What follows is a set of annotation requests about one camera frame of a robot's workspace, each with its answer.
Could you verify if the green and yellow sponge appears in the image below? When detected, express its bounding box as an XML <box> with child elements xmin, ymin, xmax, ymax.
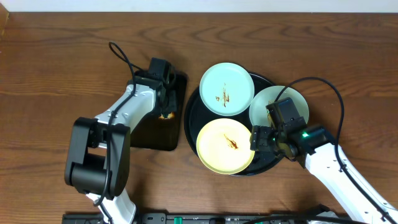
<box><xmin>159</xmin><ymin>112</ymin><xmax>175</xmax><ymax>119</ymax></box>

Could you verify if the pale green plate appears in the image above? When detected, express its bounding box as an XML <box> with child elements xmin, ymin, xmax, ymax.
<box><xmin>249</xmin><ymin>86</ymin><xmax>310</xmax><ymax>127</ymax></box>

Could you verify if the yellow plate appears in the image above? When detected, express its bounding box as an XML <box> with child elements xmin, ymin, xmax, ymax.
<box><xmin>196</xmin><ymin>118</ymin><xmax>254</xmax><ymax>175</ymax></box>

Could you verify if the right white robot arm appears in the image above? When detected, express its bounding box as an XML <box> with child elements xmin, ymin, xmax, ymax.
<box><xmin>250</xmin><ymin>125</ymin><xmax>397</xmax><ymax>223</ymax></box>

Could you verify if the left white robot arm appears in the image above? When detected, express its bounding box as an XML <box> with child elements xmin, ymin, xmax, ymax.
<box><xmin>64</xmin><ymin>79</ymin><xmax>178</xmax><ymax>223</ymax></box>

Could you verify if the black rectangular tray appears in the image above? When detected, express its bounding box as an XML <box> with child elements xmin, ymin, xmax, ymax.
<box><xmin>131</xmin><ymin>71</ymin><xmax>188</xmax><ymax>151</ymax></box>

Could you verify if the light blue plate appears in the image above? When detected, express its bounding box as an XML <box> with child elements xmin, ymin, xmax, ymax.
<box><xmin>199</xmin><ymin>62</ymin><xmax>254</xmax><ymax>116</ymax></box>

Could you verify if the right black camera cable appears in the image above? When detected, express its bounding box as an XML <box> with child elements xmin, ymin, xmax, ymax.
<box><xmin>273</xmin><ymin>77</ymin><xmax>392</xmax><ymax>223</ymax></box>

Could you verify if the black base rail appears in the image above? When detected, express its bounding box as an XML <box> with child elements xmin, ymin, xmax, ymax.
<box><xmin>61</xmin><ymin>205</ymin><xmax>350</xmax><ymax>224</ymax></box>

